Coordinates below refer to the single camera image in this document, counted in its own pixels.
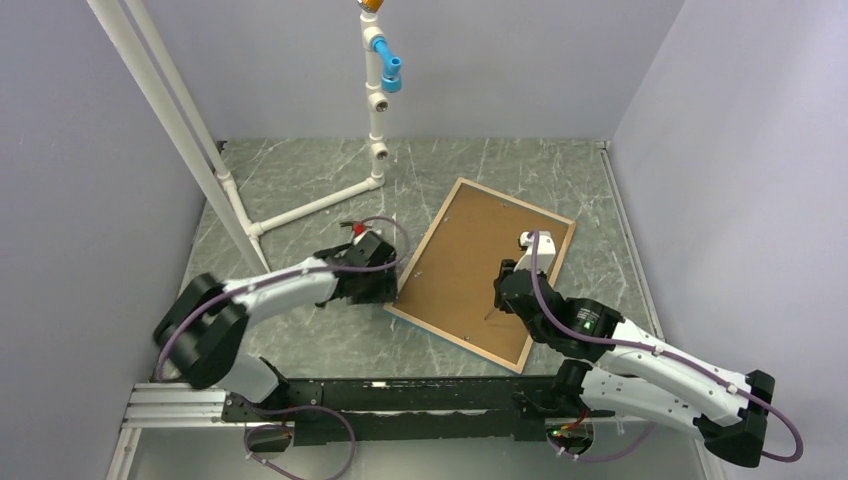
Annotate orange pipe cap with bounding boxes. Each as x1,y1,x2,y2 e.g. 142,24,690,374
358,0,384,14

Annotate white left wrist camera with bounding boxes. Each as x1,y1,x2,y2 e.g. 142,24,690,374
351,222,371,238

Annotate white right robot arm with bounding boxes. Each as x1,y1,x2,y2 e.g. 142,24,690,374
493,260,776,468

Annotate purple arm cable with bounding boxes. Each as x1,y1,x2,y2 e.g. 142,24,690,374
527,230,805,464
155,215,412,480

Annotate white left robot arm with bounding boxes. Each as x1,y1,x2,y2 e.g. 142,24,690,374
152,225,399,420

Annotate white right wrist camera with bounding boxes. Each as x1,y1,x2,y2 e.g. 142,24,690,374
515,230,557,275

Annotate blue picture frame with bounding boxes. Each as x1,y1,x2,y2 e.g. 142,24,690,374
385,178,577,373

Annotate aluminium table edge rail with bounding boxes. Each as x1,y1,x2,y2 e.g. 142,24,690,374
595,140,666,340

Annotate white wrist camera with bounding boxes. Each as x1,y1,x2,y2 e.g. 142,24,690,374
515,230,557,275
351,222,371,238

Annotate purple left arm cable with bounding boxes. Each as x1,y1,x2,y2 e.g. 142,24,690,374
155,215,412,480

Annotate white pvc pipe stand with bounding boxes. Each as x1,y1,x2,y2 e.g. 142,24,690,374
90,1,397,273

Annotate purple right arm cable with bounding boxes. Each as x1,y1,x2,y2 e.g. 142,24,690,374
527,230,805,464

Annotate blue pipe fitting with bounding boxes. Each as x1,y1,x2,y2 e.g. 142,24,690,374
371,36,403,93

